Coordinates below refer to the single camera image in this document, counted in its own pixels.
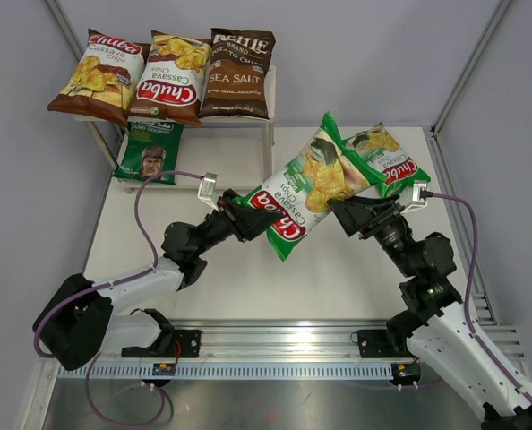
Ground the brown Kettle sea salt bag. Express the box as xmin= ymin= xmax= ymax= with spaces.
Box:
xmin=199 ymin=28 xmax=276 ymax=120

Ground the black mounting plate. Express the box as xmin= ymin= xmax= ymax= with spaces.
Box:
xmin=350 ymin=329 xmax=415 ymax=359
xmin=121 ymin=329 xmax=202 ymax=358

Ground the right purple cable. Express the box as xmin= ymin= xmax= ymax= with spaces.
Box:
xmin=426 ymin=191 xmax=532 ymax=417

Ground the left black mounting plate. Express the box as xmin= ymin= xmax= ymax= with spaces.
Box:
xmin=121 ymin=329 xmax=202 ymax=358

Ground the green Keogh's chips bag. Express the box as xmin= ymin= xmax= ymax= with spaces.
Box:
xmin=114 ymin=122 xmax=184 ymax=182

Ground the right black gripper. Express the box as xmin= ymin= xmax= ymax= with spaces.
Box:
xmin=329 ymin=193 xmax=417 ymax=278

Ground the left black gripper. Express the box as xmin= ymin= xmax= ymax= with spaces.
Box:
xmin=193 ymin=189 xmax=282 ymax=257

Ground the white slotted cable duct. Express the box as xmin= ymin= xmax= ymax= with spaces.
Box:
xmin=58 ymin=360 xmax=393 ymax=381

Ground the green Chuba bag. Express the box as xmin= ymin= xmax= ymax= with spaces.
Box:
xmin=237 ymin=112 xmax=386 ymax=261
xmin=343 ymin=123 xmax=431 ymax=197

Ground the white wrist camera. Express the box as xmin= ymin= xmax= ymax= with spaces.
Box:
xmin=197 ymin=172 xmax=219 ymax=211
xmin=401 ymin=180 xmax=433 ymax=214

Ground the brown Chuba cassava chips bag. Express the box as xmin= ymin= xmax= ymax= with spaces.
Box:
xmin=47 ymin=29 xmax=150 ymax=127

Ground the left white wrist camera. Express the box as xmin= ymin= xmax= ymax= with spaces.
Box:
xmin=197 ymin=172 xmax=219 ymax=211

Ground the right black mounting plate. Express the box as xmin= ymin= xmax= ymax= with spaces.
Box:
xmin=350 ymin=329 xmax=415 ymax=359

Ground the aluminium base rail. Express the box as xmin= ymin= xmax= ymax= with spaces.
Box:
xmin=39 ymin=318 xmax=527 ymax=363

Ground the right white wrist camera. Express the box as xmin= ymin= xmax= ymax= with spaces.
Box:
xmin=401 ymin=180 xmax=433 ymax=214

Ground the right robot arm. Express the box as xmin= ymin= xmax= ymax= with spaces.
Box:
xmin=328 ymin=197 xmax=532 ymax=429

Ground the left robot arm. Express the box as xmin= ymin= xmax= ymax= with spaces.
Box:
xmin=32 ymin=190 xmax=284 ymax=371

